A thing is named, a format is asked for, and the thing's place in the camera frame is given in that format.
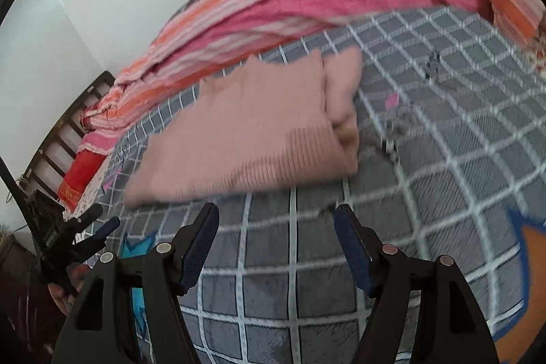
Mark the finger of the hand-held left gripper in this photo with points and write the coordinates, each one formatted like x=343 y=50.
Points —
x=87 y=215
x=106 y=228

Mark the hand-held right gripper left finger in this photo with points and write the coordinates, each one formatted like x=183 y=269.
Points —
x=197 y=246

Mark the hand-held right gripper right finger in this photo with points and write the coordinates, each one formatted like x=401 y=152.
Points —
x=354 y=251

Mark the pink knit sweater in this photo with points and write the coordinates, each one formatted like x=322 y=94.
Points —
x=256 y=133

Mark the person's left hand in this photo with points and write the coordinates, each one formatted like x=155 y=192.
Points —
x=68 y=287

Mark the red embroidered pillow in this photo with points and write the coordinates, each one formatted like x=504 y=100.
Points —
x=81 y=176

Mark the dark wooden slatted headboard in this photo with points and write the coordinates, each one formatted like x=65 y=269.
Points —
x=64 y=133

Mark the grey checked star blanket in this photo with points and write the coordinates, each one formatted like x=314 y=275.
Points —
x=426 y=133

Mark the pink orange striped quilt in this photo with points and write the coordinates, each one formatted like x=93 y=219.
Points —
x=298 y=10

